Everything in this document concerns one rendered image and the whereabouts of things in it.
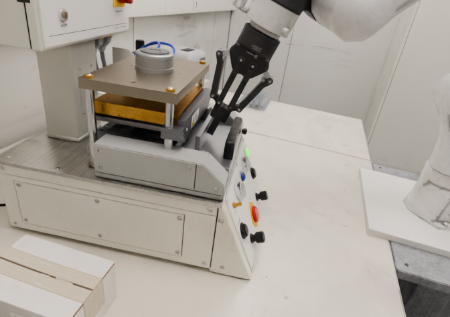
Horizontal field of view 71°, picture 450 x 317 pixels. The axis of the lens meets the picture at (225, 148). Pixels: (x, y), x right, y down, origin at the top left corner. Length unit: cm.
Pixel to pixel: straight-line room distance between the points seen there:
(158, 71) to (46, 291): 42
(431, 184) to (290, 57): 228
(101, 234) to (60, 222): 9
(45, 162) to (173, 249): 31
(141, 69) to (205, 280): 44
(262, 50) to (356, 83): 258
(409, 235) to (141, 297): 67
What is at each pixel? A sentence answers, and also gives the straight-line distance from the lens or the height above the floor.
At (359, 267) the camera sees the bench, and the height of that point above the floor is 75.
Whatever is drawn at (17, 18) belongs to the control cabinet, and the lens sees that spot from 62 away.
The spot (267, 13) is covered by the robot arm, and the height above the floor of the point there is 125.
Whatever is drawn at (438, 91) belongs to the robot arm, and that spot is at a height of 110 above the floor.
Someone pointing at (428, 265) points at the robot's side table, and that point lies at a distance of 94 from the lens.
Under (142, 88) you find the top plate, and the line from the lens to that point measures 57.
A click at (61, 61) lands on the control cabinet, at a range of 74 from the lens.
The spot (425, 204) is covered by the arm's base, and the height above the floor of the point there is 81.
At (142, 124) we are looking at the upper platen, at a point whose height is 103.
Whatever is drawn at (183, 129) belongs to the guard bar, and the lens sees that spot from 58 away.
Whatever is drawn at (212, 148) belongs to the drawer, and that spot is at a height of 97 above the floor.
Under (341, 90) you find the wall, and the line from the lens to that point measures 316.
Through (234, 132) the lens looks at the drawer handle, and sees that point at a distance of 67.
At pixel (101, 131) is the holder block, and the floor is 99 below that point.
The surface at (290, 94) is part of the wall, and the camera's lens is 319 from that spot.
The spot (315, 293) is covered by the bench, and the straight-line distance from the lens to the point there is 73.
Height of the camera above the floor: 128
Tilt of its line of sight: 27 degrees down
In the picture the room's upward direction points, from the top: 8 degrees clockwise
